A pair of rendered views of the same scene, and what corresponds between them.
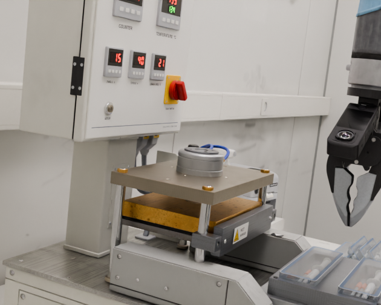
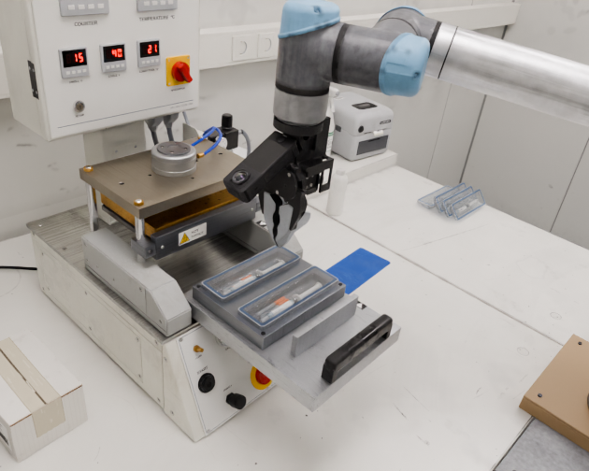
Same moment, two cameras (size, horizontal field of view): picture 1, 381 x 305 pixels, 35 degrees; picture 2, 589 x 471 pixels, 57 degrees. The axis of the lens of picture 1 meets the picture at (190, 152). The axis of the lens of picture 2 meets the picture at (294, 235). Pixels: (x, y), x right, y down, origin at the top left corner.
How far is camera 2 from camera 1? 0.55 m
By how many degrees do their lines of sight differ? 27
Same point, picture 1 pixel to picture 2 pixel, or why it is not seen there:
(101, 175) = (101, 157)
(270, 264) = (255, 248)
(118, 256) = (85, 244)
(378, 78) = (289, 114)
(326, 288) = (232, 306)
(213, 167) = (176, 168)
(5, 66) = not seen: hidden behind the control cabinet
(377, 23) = (286, 52)
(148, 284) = (104, 272)
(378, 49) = (288, 82)
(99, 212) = not seen: hidden behind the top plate
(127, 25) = (89, 21)
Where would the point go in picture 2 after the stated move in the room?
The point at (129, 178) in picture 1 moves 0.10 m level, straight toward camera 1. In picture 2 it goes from (90, 178) to (57, 205)
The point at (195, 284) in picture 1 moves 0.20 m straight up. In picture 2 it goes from (128, 283) to (120, 174)
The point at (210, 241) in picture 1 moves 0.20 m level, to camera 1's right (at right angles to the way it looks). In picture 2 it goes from (141, 249) to (257, 280)
